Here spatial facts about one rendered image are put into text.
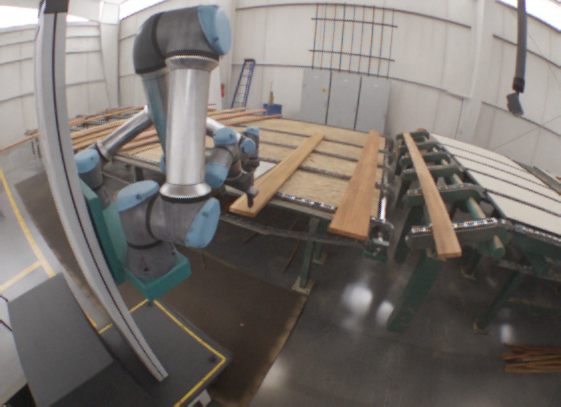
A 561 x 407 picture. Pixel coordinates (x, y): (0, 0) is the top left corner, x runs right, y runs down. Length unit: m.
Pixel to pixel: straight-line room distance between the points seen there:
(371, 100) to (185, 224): 6.50
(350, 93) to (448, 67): 3.02
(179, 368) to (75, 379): 0.64
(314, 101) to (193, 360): 6.65
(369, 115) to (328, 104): 1.20
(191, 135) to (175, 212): 0.16
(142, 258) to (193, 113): 0.38
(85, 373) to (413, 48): 7.90
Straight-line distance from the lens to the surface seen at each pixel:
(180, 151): 0.51
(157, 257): 0.67
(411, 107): 7.45
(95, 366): 0.89
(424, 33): 7.76
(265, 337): 1.80
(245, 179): 0.86
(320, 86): 7.04
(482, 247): 1.72
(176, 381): 1.35
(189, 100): 0.50
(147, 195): 0.59
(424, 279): 1.67
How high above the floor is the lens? 1.55
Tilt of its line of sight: 26 degrees down
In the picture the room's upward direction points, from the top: 5 degrees clockwise
